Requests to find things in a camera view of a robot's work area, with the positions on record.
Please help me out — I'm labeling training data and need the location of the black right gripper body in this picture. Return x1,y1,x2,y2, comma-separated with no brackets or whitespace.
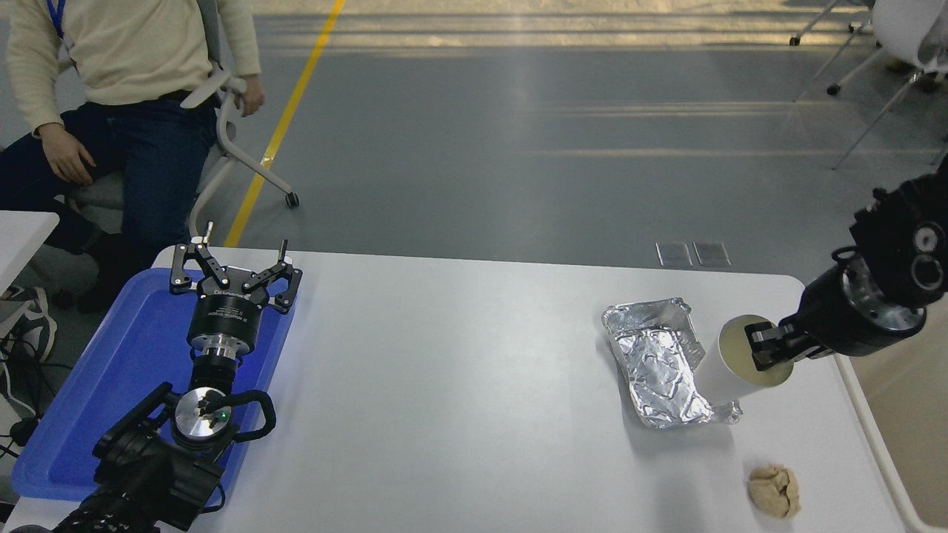
798,270,927,358

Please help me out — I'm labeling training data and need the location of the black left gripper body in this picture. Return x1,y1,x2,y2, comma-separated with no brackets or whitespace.
185,265,271,347

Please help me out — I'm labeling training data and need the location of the white paper cup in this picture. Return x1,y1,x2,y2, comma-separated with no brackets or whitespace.
692,314,795,400

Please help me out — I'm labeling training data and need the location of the person's left hand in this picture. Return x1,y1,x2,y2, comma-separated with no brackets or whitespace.
241,73,266,117

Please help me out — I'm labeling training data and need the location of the person's right hand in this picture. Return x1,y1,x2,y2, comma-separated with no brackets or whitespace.
37,122,97,186

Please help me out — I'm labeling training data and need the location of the crumpled foil tray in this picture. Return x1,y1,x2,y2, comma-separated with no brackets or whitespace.
601,298,743,430

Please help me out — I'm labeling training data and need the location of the blue plastic tray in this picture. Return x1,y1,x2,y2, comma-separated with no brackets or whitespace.
11,266,297,504

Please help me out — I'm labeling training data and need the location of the large pale bin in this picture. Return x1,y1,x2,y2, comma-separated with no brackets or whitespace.
806,275,948,533

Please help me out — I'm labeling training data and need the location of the crumpled tan paper ball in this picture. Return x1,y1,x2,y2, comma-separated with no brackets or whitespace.
747,464,802,519

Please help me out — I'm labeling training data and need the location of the grey white sneaker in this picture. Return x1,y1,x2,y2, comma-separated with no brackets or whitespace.
0,285,59,363

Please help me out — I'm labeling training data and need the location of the grey white office chair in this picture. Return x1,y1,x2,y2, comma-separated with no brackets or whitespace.
67,0,301,239

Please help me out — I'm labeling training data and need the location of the white side table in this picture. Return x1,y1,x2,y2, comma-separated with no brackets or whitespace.
0,210,61,293

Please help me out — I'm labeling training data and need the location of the person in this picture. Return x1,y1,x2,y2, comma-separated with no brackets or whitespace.
0,0,266,312

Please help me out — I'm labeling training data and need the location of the white chair with metal legs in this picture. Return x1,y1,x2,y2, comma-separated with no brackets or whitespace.
789,0,948,171

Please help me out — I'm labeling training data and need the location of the black cable with plug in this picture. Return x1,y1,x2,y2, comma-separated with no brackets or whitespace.
0,337,47,460

